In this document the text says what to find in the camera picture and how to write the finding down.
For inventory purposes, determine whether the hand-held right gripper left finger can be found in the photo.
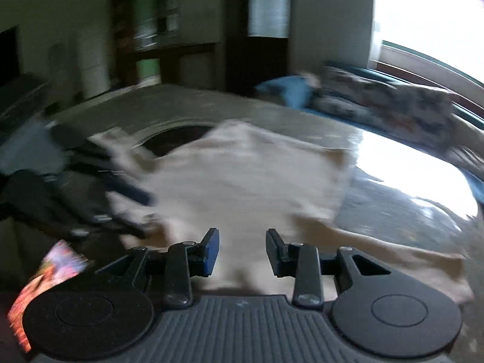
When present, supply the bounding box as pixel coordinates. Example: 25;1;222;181
96;227;221;309

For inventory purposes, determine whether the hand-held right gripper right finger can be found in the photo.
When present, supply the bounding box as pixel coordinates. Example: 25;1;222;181
266;228;392;309

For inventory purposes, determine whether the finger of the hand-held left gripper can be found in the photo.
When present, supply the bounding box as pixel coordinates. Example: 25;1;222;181
70;212;152;240
51;124;155;207

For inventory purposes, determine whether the cream garment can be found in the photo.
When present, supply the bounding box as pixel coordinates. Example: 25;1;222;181
91;119;475;305

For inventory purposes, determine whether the round black induction cooktop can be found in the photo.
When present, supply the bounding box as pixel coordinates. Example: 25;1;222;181
142;123;216;157

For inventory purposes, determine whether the smartphone with lit screen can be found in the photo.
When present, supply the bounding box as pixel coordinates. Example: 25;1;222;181
8;240;89;350

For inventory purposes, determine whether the white refrigerator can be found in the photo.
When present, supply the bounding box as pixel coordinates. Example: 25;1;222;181
79;43;110;99

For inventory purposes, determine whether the dark wooden counter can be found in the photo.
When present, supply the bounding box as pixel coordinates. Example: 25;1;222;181
125;41;224;87

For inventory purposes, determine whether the blue pillow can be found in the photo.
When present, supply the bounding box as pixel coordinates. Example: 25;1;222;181
255;76;314;108

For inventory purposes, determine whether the dark wooden shelf cabinet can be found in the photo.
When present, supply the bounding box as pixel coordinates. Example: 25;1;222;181
110;0;180;84

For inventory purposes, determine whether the butterfly print cushion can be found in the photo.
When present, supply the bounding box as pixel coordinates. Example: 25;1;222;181
378;83;458;148
312;67;397;122

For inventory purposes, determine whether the dark wooden door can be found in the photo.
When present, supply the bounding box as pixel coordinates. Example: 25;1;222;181
226;0;296;95

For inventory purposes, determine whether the teal sofa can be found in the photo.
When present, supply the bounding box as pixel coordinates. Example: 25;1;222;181
325;62;484;205

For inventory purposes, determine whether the green framed window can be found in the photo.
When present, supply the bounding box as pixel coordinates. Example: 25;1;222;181
368;0;484;95

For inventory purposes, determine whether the dark rectangular wall panel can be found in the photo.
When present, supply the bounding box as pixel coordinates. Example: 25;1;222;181
0;26;20;87

